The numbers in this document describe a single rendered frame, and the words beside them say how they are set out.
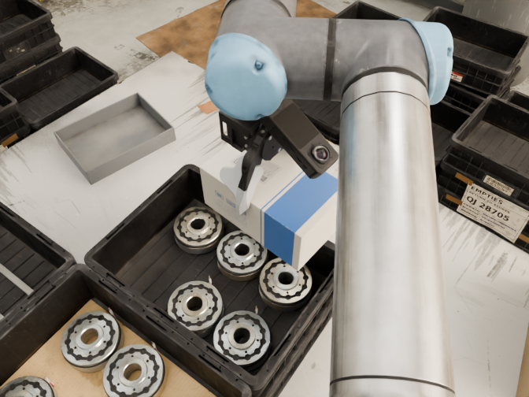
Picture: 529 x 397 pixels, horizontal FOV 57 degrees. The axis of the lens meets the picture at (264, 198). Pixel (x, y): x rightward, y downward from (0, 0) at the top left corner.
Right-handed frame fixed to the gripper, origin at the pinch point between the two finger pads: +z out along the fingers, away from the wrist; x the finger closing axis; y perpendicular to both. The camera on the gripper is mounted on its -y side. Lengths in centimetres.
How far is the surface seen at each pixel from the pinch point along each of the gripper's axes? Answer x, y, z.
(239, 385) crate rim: 21.8, -11.8, 17.8
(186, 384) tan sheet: 25.6, -2.1, 27.8
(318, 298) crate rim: 2.3, -12.1, 17.8
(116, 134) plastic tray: -12, 69, 40
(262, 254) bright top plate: -1.4, 3.9, 24.5
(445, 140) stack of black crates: -109, 5, 73
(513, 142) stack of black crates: -110, -16, 62
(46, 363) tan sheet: 39, 19, 28
